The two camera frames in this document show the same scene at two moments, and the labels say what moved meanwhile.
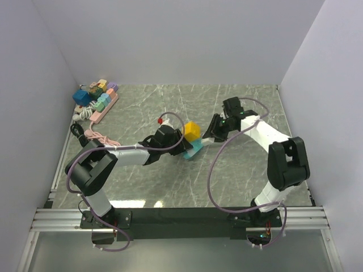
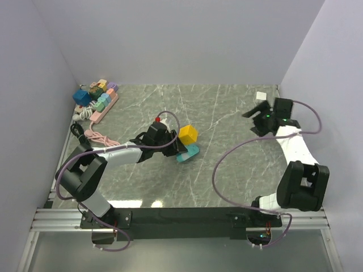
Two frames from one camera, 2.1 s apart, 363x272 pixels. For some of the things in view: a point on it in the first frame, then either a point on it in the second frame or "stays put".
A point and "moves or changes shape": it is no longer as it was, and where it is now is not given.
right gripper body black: x=224 y=127 to x=261 y=120
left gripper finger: x=186 y=144 to x=181 y=148
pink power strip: x=96 y=118 stays put
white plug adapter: x=207 y=141 to x=261 y=95
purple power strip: x=113 y=85 stays put
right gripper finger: x=210 y=132 to x=264 y=105
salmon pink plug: x=111 y=93 stays put
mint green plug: x=99 y=106 stays put
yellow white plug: x=102 y=84 stays put
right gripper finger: x=217 y=139 to x=260 y=131
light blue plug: x=106 y=97 stays put
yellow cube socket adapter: x=191 y=131 moves or changes shape
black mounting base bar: x=181 y=222 stays put
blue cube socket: x=81 y=97 stays put
